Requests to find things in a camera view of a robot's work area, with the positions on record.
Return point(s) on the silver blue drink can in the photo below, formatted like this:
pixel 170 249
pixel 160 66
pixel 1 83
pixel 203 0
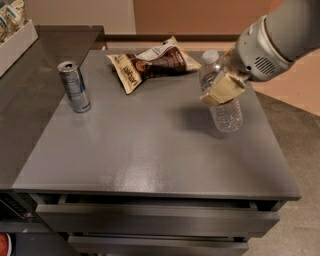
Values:
pixel 73 83

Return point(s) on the upper grey drawer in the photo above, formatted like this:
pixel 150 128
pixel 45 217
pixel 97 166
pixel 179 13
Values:
pixel 158 219

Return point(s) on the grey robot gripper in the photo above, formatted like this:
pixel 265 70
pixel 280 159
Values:
pixel 256 52

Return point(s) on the grey drawer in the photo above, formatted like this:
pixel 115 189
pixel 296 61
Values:
pixel 145 246
pixel 158 219

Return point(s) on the white snack box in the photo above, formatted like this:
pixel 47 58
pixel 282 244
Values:
pixel 12 49

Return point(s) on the red object at floor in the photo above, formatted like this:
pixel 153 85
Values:
pixel 5 245

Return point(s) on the clear plastic water bottle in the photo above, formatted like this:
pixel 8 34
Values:
pixel 227 117

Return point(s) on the lower grey drawer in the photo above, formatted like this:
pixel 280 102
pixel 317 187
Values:
pixel 145 246

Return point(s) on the snack packets in box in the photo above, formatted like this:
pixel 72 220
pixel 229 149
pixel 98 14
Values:
pixel 12 18

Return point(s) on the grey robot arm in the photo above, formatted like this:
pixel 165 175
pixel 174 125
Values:
pixel 294 28

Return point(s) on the brown cream chip bag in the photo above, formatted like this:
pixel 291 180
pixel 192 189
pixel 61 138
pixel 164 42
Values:
pixel 167 59

